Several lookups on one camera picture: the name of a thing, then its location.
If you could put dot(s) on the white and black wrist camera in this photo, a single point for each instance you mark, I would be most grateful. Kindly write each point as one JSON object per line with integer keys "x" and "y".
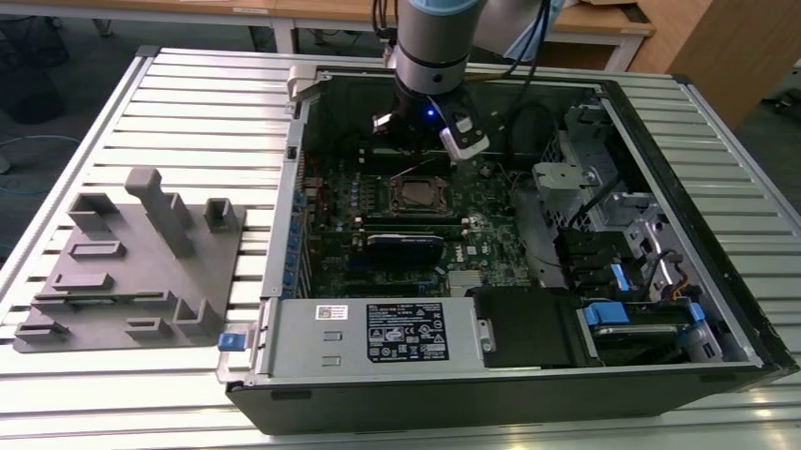
{"x": 466, "y": 145}

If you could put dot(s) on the blue case latch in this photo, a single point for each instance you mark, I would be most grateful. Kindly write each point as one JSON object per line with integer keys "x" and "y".
{"x": 231, "y": 342}

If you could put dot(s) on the black plastic shroud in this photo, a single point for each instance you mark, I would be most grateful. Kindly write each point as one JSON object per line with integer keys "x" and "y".
{"x": 526, "y": 328}

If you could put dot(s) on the small silver wrist camera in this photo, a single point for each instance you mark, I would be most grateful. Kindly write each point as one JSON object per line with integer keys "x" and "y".
{"x": 382, "y": 124}

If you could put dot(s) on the green motherboard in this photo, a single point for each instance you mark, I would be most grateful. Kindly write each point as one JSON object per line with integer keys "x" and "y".
{"x": 494, "y": 234}

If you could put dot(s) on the wooden desk white frame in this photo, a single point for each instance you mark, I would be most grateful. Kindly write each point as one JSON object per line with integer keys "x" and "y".
{"x": 594, "y": 23}
{"x": 263, "y": 5}

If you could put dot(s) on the silver chipset heatsink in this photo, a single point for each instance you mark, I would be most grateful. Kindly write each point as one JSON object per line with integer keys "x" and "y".
{"x": 466, "y": 279}

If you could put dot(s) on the blue drive latch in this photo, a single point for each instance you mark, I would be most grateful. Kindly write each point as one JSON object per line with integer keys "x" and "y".
{"x": 620, "y": 276}

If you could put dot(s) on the black open PC case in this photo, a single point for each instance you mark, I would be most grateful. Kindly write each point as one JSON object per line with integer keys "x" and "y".
{"x": 438, "y": 412}

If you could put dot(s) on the large silver capacitor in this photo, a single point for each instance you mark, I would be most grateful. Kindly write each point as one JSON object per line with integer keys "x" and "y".
{"x": 486, "y": 169}

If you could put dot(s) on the black office chair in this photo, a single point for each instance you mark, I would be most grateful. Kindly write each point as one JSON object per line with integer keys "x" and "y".
{"x": 34, "y": 100}

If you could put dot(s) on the CPU socket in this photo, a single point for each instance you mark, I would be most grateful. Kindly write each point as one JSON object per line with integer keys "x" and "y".
{"x": 394, "y": 206}

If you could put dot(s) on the grey power supply unit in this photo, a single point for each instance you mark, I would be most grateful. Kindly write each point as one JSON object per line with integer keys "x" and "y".
{"x": 301, "y": 347}

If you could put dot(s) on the grey case latch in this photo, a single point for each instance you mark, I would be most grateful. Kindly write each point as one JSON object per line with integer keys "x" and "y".
{"x": 301, "y": 79}

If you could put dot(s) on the black graphics card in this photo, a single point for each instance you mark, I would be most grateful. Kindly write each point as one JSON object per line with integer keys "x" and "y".
{"x": 403, "y": 253}

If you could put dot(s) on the silver drive cage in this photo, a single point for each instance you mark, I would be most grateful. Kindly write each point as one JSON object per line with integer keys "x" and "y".
{"x": 560, "y": 175}

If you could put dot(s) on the silver-topped CPU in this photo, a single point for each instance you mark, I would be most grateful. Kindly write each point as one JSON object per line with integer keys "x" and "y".
{"x": 421, "y": 193}

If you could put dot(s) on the grey parts rack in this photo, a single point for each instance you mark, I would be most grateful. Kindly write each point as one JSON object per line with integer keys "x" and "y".
{"x": 156, "y": 281}

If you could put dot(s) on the hard disk in blue carrier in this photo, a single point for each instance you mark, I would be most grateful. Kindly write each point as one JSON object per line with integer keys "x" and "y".
{"x": 604, "y": 313}

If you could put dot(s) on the wooden cabinet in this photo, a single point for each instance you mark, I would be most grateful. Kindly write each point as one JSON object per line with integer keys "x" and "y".
{"x": 720, "y": 47}

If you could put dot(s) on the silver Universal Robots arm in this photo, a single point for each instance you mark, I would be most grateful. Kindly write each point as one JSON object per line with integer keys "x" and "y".
{"x": 431, "y": 47}

